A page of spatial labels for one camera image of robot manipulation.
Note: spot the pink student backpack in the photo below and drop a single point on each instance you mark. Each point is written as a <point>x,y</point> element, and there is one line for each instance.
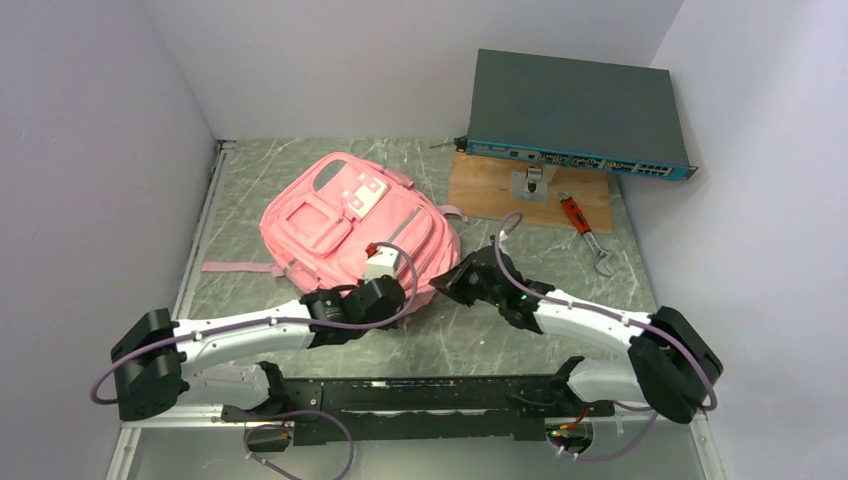
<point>319,228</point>

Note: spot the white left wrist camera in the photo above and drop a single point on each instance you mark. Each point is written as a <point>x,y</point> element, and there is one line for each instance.
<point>381,260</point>

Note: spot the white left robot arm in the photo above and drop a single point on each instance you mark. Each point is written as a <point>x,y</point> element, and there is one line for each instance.
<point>161,361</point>

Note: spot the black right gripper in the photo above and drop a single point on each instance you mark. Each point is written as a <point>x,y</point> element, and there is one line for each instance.
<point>449,280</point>

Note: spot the blue network switch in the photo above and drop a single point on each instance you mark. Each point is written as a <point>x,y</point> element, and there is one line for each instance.
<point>574,113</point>

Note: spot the wooden board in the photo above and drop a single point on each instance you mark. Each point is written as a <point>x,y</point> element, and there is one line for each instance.
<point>482,187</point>

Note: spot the grey metal bracket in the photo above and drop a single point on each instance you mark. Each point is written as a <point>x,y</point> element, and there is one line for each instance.
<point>532,184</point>

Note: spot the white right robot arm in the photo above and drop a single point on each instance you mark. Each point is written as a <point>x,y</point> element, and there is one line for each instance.
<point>660,360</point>

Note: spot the orange adjustable wrench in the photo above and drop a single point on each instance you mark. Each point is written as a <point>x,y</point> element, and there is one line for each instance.
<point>601,256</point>

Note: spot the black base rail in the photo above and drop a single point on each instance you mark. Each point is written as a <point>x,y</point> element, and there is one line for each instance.
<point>519,407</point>

